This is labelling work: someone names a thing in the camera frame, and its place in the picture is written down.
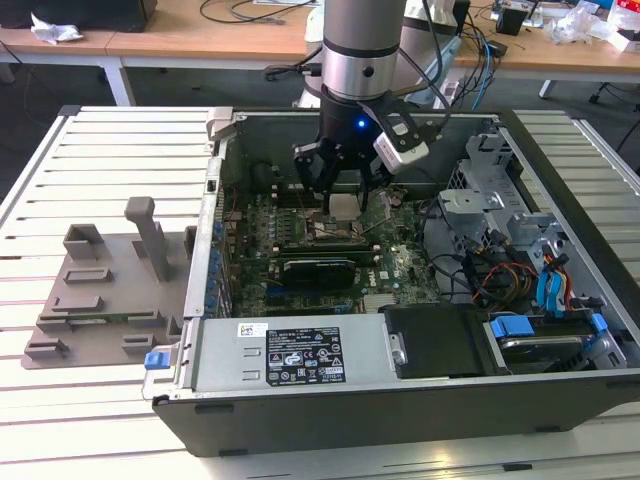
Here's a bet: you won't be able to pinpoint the silver metal drive cage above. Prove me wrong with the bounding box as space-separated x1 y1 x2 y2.
437 133 572 262

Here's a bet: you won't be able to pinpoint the silver CPU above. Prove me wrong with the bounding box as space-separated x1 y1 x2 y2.
327 194 364 221

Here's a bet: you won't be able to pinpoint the silver hard disk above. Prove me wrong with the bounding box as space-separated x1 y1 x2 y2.
499 334 586 374

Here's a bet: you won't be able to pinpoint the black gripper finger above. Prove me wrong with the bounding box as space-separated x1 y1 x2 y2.
357 160 396 211
292 140 335 206

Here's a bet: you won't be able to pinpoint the red data wire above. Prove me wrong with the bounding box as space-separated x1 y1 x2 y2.
544 253 576 314

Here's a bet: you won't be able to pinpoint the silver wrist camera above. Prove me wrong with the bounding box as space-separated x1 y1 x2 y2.
372 117 432 176

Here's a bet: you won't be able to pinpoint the wooden desk with clutter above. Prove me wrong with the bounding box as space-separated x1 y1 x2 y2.
449 0 640 101

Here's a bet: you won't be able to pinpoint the CPU socket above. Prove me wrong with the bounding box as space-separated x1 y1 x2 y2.
303 209 372 242

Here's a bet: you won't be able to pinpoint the small black box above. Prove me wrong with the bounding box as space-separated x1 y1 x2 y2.
501 7 527 36

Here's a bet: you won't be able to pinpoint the blue disk carrier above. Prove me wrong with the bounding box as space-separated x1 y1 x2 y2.
489 310 610 351

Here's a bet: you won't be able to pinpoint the black graphics card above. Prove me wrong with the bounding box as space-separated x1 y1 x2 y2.
279 257 359 290

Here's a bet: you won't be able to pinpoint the green motherboard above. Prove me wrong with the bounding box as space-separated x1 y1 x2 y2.
219 179 441 319

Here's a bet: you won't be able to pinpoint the blue data wire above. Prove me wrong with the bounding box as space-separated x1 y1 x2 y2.
538 258 567 322

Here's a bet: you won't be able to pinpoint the black plastic shroud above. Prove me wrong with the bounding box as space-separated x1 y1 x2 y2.
382 304 512 380

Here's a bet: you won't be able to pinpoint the black monitor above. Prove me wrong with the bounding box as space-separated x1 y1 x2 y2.
0 0 159 32

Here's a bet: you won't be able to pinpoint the crumpled white paper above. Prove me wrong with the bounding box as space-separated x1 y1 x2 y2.
29 12 85 46

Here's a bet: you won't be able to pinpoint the yellow black wire bundle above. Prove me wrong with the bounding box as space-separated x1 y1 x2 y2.
468 238 539 307

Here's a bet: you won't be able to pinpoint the black PC case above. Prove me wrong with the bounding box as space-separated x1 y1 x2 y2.
142 107 640 459

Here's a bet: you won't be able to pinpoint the blue hanging cable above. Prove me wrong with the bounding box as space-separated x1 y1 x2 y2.
476 27 500 109

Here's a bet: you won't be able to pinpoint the silver power supply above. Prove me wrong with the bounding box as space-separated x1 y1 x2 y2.
142 314 401 401

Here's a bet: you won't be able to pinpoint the clear plastic bags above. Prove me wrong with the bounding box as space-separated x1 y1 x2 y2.
544 3 619 47

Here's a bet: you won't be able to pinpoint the metal socket cover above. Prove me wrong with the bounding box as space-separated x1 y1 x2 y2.
368 195 397 235

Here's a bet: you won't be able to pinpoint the silver chipset heatsink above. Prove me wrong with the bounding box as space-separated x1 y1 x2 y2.
363 293 395 315

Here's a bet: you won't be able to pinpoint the grey parts rack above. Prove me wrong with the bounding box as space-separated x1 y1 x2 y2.
22 196 199 371

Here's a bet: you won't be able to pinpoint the long wooden desk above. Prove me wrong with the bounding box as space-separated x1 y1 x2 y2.
0 0 324 107

